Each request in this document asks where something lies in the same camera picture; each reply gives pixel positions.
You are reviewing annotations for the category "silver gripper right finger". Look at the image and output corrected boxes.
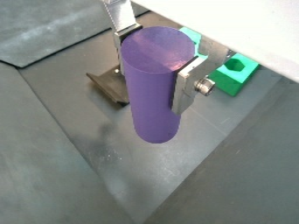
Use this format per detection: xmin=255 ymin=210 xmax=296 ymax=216
xmin=172 ymin=36 xmax=235 ymax=115

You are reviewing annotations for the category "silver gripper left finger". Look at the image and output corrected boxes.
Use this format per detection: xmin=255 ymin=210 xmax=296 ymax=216
xmin=103 ymin=0 xmax=143 ymax=73

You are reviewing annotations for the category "purple cylinder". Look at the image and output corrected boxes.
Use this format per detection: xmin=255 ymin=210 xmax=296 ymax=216
xmin=120 ymin=26 xmax=195 ymax=144

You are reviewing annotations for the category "green shape sorter board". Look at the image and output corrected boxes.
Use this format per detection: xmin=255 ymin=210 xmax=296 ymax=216
xmin=177 ymin=26 xmax=260 ymax=97

